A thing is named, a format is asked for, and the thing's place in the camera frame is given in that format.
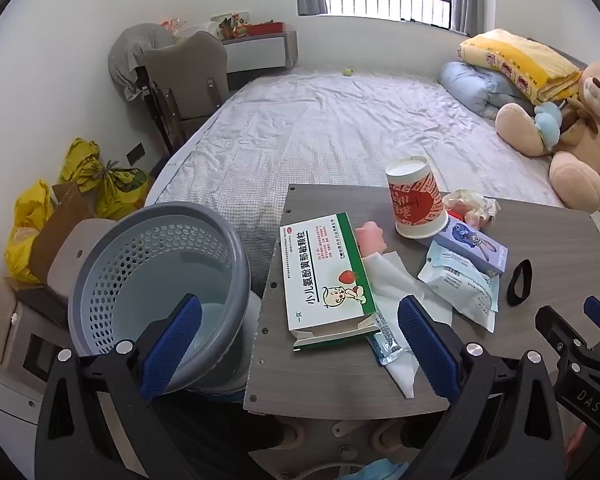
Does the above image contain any crumpled pink white wrapper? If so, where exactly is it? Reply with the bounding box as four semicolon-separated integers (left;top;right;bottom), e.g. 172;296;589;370
442;188;500;226

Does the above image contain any blue sachet wrapper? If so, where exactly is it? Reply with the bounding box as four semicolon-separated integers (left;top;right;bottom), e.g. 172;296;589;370
366;312;412;367

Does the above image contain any grey cloth cover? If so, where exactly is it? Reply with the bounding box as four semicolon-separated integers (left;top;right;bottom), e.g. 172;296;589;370
107;23;176;101

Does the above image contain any brown cardboard box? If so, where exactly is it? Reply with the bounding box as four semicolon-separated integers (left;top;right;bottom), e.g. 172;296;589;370
30;182;98;286

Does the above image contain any grey perforated plastic basket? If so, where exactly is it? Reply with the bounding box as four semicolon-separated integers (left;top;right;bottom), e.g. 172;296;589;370
67;201;253;393

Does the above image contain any beige stool seat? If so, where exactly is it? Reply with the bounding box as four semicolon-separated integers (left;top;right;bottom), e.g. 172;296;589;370
46;219;118;301

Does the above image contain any green and white medicine box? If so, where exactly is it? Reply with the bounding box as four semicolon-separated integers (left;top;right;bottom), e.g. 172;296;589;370
279;211;381;352

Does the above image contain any yellow bag with green print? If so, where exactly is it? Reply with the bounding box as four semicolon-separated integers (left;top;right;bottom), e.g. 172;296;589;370
97;162;153;221

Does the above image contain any white plastic packet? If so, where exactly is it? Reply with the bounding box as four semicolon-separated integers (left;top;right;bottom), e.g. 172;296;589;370
417;239;501;333

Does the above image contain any red printed paper cup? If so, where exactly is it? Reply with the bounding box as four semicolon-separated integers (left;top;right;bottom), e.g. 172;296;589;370
385;156;450;239

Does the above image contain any small yellow plastic bag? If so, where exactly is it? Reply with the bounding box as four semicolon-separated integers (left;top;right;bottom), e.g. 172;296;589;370
60;137;101;193

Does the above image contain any colourful toy figure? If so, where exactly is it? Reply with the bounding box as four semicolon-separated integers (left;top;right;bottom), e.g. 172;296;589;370
215;11;253;41

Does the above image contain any bed with checked sheet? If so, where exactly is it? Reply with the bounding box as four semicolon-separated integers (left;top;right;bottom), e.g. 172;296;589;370
145;65;600;281

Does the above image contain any grey wall desk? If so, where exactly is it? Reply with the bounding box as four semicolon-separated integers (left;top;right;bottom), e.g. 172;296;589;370
222;30;298;92

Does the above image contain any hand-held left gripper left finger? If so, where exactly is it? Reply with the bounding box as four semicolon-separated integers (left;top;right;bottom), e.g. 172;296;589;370
34;294;204;480

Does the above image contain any black hair band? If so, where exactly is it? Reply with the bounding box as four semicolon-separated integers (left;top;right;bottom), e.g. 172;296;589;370
507;258;533;307

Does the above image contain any blue plush toy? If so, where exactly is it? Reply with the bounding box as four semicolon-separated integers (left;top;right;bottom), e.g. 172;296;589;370
532;101;565;148

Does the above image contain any yellow folded blanket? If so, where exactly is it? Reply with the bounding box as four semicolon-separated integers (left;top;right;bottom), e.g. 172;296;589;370
456;28;583;106

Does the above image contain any purple cartoon box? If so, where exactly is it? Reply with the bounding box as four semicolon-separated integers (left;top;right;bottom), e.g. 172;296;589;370
414;212;510;277

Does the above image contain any large yellow plastic bag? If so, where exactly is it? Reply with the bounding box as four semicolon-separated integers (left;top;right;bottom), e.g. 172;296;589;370
5;180;53;283

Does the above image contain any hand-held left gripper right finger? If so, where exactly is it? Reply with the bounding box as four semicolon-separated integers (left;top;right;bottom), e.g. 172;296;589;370
397;295;567;480

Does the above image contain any grey upholstered chair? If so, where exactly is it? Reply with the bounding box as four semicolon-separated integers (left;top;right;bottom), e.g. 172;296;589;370
144;31;229;158

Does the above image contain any beige teddy bear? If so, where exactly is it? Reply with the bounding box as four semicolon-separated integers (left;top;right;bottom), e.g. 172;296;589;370
495;61;600;213

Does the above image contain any blue cloth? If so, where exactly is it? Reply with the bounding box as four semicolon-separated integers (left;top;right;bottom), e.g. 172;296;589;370
337;460;411;480

